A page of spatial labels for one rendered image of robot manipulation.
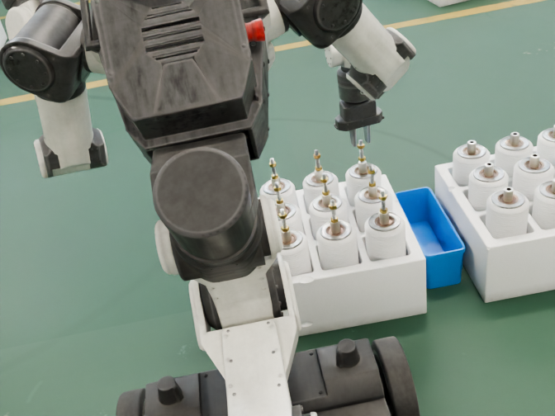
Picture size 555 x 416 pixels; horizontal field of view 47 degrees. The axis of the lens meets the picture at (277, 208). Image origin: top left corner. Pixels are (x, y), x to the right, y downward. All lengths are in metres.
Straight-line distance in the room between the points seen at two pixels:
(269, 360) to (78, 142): 0.53
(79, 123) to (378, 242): 0.73
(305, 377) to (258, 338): 0.16
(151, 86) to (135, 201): 1.42
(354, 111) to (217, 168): 0.89
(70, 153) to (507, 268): 1.03
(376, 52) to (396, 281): 0.60
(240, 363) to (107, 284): 0.88
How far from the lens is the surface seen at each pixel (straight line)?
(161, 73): 0.88
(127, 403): 1.34
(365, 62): 1.20
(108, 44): 0.91
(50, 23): 1.11
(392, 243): 1.52
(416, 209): 1.91
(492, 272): 1.63
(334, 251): 1.50
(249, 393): 1.10
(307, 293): 1.53
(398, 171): 2.18
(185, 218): 0.74
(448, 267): 1.69
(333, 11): 1.04
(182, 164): 0.76
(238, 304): 1.19
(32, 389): 1.75
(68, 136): 1.21
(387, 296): 1.58
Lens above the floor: 1.17
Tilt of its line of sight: 35 degrees down
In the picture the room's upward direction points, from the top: 10 degrees counter-clockwise
